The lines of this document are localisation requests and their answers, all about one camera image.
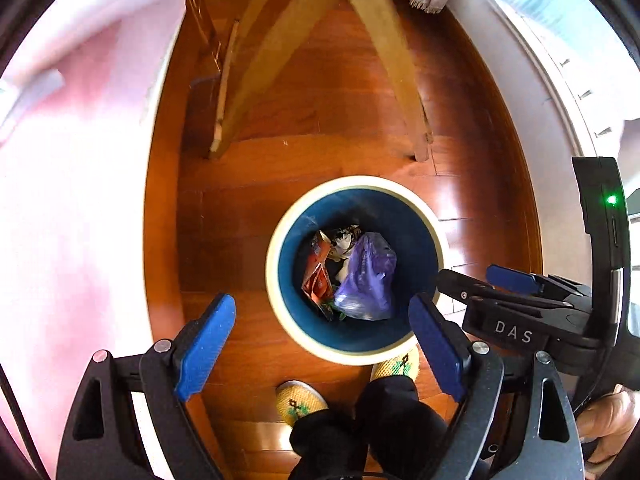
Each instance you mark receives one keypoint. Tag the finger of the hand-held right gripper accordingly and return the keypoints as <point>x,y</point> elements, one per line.
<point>465,287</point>
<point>515,278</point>

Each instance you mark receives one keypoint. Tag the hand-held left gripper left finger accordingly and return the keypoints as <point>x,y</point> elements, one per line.
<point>205,350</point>

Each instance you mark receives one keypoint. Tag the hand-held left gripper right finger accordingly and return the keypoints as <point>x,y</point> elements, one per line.
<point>440,350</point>

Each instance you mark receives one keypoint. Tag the purple plastic bag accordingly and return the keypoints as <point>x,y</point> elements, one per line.
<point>367,275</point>

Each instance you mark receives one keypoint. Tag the green paper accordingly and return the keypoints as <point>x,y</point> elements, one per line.
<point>335,310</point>

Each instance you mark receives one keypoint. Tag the orange foil snack wrapper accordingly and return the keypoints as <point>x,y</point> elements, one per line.
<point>317,285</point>

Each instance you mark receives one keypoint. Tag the black and white paper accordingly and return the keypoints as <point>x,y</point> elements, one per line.
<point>342,242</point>

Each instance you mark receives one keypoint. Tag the blue bin with cream rim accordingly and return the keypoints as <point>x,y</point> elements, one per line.
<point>300,240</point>

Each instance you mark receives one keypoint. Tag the person's right hand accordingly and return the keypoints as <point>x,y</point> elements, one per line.
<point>615,420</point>

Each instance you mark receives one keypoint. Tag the person's black pants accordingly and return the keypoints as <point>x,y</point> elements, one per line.
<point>380,435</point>

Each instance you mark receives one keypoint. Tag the wooden table legs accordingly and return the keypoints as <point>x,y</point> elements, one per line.
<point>385,60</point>

